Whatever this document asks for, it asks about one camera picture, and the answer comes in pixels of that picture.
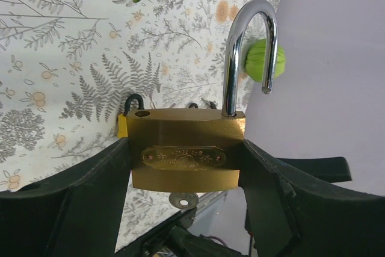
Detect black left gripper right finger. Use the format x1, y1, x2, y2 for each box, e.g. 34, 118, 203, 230
239, 141, 384, 256

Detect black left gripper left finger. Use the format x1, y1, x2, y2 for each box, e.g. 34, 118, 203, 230
1, 138, 131, 256

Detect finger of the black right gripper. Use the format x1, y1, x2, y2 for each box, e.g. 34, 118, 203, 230
279, 156, 352, 183

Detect yellow padlock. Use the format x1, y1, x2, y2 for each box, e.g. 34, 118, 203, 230
117, 93, 144, 138

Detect large brass padlock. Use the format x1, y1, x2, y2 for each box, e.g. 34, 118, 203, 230
127, 0, 278, 193

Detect orange padlock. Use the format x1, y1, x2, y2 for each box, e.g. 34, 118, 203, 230
187, 99, 217, 110

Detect aluminium frame rail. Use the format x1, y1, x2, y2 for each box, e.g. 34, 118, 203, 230
195, 191, 228, 217

